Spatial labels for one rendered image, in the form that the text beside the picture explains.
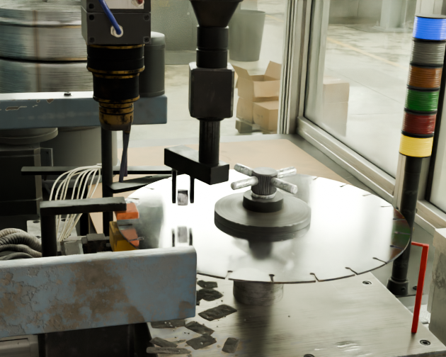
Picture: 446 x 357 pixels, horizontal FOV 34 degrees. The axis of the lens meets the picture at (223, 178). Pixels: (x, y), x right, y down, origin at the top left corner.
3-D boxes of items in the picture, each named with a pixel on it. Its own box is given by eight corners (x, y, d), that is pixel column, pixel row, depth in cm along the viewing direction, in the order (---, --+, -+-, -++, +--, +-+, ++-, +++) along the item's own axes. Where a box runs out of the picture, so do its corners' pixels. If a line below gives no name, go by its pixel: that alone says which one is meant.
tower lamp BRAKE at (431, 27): (435, 35, 100) (438, 13, 99) (453, 41, 96) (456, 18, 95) (406, 36, 99) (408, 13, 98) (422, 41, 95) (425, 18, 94)
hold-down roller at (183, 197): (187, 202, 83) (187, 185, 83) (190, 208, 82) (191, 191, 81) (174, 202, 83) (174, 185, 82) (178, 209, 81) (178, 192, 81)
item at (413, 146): (420, 148, 105) (423, 127, 104) (437, 157, 101) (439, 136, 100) (392, 149, 104) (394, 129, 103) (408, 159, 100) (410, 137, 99)
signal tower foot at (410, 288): (416, 285, 113) (418, 270, 112) (428, 296, 110) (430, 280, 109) (365, 290, 110) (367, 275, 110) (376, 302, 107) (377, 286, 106)
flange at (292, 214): (323, 209, 86) (326, 188, 85) (290, 242, 77) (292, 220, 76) (238, 192, 91) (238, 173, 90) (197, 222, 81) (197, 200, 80)
